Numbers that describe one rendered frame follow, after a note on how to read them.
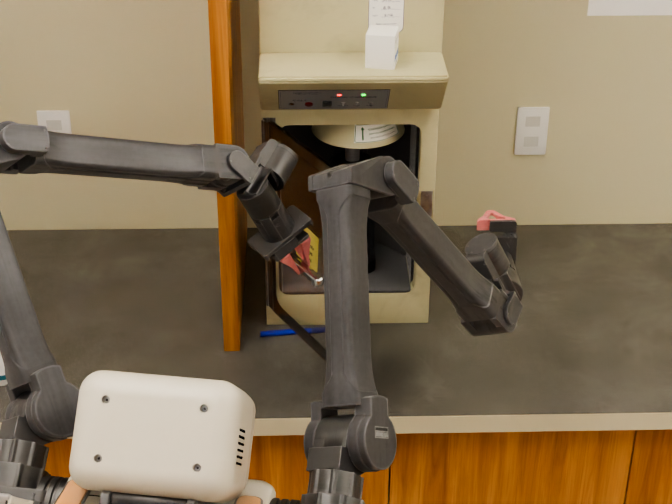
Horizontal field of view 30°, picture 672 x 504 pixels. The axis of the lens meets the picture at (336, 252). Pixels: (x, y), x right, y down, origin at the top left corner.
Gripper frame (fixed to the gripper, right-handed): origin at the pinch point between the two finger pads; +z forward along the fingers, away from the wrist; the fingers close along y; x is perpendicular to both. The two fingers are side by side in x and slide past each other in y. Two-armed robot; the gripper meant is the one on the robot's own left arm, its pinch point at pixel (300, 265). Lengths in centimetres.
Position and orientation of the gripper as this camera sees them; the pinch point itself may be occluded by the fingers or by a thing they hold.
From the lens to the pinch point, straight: 216.6
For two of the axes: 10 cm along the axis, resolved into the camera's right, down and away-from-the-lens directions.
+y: -7.6, 6.3, -1.9
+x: 5.3, 4.1, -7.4
